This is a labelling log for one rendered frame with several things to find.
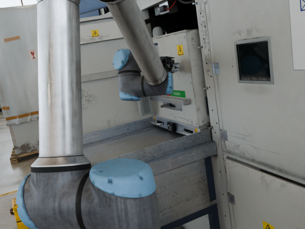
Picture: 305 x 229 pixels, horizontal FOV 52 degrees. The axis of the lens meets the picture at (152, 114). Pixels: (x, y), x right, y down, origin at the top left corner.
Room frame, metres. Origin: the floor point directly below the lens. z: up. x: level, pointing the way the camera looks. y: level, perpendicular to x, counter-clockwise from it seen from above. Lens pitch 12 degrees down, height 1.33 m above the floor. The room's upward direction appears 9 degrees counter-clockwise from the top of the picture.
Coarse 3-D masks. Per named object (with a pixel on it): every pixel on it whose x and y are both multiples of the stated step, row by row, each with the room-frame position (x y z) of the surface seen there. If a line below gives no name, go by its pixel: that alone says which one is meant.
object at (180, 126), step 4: (152, 116) 1.94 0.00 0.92; (156, 116) 1.89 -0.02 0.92; (160, 120) 1.84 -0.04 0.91; (164, 120) 1.79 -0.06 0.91; (168, 120) 1.74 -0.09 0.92; (172, 120) 1.71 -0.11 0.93; (160, 124) 1.85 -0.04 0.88; (164, 124) 1.80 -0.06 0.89; (176, 124) 1.66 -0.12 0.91; (180, 124) 1.62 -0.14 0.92; (184, 124) 1.58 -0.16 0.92; (188, 124) 1.57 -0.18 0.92; (176, 128) 1.67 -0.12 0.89; (180, 128) 1.63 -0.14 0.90; (184, 128) 1.59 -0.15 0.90; (188, 128) 1.55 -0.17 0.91; (196, 128) 1.48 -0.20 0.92; (200, 128) 1.46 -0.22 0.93; (204, 128) 1.46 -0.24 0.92; (184, 132) 1.59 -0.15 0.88; (188, 132) 1.56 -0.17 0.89; (192, 132) 1.52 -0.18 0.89; (196, 132) 1.49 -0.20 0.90
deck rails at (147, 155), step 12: (144, 120) 1.93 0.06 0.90; (96, 132) 1.80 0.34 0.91; (108, 132) 1.83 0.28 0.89; (120, 132) 1.86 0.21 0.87; (132, 132) 1.89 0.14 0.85; (204, 132) 1.45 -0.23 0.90; (84, 144) 1.77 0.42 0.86; (156, 144) 1.35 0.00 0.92; (168, 144) 1.37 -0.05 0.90; (180, 144) 1.40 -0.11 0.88; (192, 144) 1.42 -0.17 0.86; (204, 144) 1.44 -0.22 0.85; (120, 156) 1.28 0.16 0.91; (132, 156) 1.30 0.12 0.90; (144, 156) 1.32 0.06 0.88; (156, 156) 1.34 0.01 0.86
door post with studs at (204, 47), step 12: (204, 12) 1.41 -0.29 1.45; (204, 24) 1.42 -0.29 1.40; (204, 36) 1.43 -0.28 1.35; (204, 48) 1.44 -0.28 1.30; (204, 60) 1.45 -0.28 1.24; (204, 72) 1.47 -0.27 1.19; (216, 120) 1.41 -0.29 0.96; (216, 132) 1.42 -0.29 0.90; (216, 144) 1.43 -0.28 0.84; (228, 216) 1.41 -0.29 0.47; (228, 228) 1.42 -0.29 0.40
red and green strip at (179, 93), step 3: (174, 90) 1.66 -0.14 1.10; (177, 90) 1.62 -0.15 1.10; (180, 90) 1.60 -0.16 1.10; (174, 93) 1.66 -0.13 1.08; (177, 93) 1.63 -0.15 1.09; (180, 93) 1.60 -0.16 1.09; (183, 93) 1.57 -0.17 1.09; (177, 96) 1.63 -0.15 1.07; (180, 96) 1.61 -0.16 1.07; (183, 96) 1.58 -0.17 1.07
